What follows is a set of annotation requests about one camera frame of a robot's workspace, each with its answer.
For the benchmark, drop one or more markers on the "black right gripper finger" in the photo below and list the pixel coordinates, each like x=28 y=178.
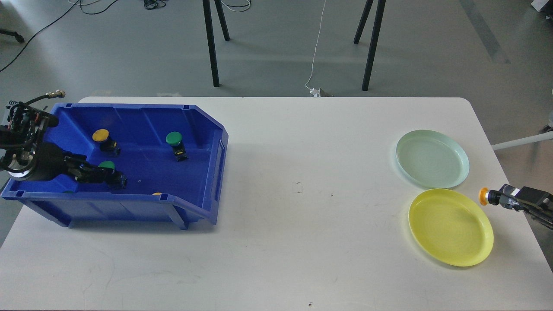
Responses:
x=530 y=200

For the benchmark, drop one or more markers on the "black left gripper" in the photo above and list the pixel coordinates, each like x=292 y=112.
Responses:
x=51 y=161

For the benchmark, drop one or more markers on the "green button dark base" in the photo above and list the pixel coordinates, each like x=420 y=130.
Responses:
x=116 y=180

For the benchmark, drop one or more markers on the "yellow push button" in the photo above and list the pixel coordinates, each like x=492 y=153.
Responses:
x=487 y=196

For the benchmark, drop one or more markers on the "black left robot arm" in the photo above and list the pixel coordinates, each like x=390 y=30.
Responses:
x=28 y=157

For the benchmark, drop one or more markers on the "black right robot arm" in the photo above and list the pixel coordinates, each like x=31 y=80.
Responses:
x=544 y=220

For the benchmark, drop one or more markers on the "yellow plate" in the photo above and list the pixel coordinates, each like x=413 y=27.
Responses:
x=450 y=227

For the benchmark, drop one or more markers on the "green push button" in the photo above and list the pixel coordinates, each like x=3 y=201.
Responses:
x=174 y=140

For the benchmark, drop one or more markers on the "light green plate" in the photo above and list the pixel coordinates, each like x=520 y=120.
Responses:
x=431 y=159

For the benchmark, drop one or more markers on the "blue plastic bin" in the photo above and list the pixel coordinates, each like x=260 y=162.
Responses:
x=191 y=188

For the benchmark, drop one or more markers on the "white power adapter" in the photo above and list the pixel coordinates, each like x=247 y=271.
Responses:
x=318 y=92

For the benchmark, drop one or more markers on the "black tripod legs right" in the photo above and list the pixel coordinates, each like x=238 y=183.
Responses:
x=375 y=34

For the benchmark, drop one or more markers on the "yellow button near wall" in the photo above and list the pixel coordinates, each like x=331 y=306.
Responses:
x=107 y=144

